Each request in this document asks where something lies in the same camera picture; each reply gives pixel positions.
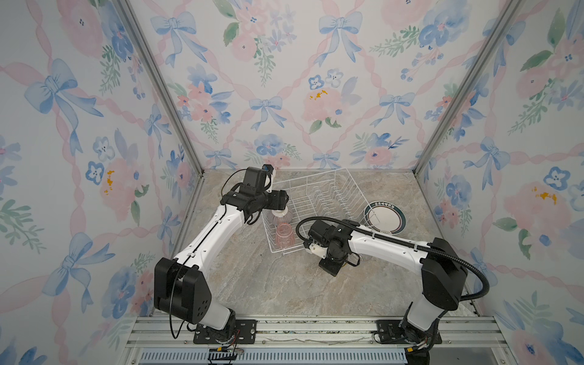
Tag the pink glass cup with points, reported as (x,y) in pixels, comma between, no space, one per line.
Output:
(284,236)

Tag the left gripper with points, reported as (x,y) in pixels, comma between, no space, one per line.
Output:
(279,198)

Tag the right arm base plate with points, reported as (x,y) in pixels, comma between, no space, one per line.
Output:
(394,331)

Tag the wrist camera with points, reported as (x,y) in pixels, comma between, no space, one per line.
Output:
(267,172)
(317,250)

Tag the left aluminium corner post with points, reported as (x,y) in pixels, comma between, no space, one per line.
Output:
(136,35)

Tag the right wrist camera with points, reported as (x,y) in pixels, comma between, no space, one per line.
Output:
(317,250)

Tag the right aluminium corner post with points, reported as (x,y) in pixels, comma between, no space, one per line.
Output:
(502,24)

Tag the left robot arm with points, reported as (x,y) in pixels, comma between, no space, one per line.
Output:
(180,286)

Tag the aluminium corner post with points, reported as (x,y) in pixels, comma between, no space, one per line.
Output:
(136,35)
(502,24)

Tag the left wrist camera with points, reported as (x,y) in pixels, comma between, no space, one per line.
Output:
(267,172)

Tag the white wire dish rack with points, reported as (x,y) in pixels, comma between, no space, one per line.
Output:
(332,194)

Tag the aluminium front rail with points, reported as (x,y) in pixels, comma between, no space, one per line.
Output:
(319,340)

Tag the white ceramic bowl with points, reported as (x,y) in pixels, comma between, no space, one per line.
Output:
(283,215)

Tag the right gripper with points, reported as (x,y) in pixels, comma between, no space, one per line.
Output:
(330,270)

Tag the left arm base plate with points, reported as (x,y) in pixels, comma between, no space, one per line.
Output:
(237,332)

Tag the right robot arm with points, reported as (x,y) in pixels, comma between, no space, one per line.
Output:
(443,275)

